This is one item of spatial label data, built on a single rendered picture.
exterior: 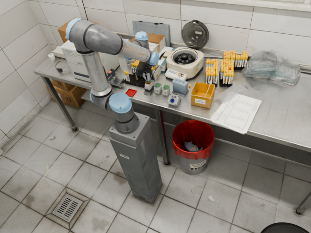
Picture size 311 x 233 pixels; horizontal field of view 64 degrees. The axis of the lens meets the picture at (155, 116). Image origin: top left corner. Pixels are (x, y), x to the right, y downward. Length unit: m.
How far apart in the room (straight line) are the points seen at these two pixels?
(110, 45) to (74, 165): 1.76
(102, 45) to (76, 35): 0.13
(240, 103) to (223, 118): 0.17
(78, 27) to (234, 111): 1.04
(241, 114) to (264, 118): 0.14
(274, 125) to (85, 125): 2.04
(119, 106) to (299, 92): 1.20
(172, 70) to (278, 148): 1.11
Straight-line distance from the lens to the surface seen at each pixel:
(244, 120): 1.62
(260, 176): 2.46
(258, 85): 1.89
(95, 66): 1.30
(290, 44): 1.99
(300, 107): 1.81
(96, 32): 1.14
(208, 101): 1.63
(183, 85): 1.70
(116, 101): 1.37
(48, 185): 2.69
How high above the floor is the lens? 2.11
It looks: 48 degrees down
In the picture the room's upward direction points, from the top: 10 degrees counter-clockwise
